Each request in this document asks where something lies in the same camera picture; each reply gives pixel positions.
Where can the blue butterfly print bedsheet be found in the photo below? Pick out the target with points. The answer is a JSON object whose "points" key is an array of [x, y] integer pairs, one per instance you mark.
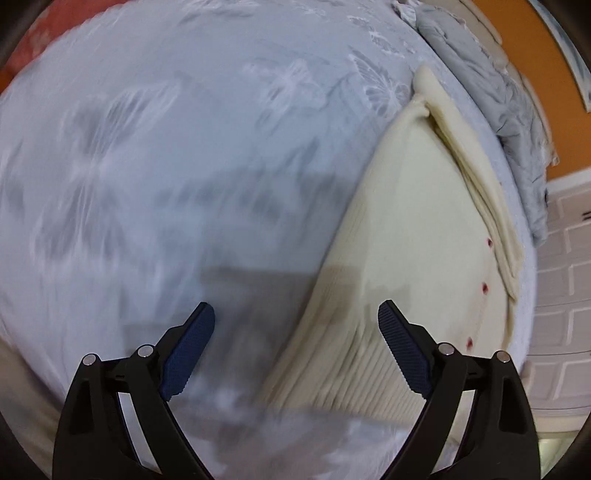
{"points": [[172, 152]]}

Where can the grey quilted duvet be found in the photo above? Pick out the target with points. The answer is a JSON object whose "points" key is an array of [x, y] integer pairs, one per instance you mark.
{"points": [[505, 105]]}

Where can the white panelled wardrobe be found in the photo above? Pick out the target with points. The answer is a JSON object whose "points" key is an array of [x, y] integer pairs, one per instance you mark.
{"points": [[559, 350]]}

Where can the cream knit cardigan red buttons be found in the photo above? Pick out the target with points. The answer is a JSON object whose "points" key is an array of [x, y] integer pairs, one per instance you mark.
{"points": [[429, 228]]}

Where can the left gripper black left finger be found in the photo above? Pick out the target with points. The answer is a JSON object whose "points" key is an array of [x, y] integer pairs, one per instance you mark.
{"points": [[116, 422]]}

